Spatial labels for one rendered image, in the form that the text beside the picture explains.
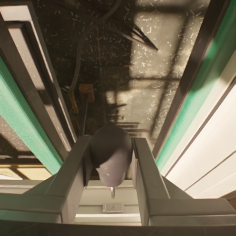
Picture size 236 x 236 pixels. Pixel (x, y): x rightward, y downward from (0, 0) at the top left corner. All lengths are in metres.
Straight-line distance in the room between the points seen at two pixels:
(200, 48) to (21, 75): 0.18
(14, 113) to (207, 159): 0.24
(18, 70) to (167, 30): 0.99
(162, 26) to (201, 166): 0.94
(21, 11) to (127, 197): 0.50
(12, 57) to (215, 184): 0.26
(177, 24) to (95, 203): 1.00
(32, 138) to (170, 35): 1.01
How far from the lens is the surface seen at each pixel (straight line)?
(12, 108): 0.22
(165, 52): 1.19
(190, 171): 0.29
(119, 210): 0.42
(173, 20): 1.11
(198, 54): 0.18
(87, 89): 1.29
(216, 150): 0.22
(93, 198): 0.43
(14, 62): 0.20
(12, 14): 0.51
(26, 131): 0.25
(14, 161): 1.17
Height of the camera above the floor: 0.99
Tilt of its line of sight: 38 degrees down
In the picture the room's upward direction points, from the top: 179 degrees clockwise
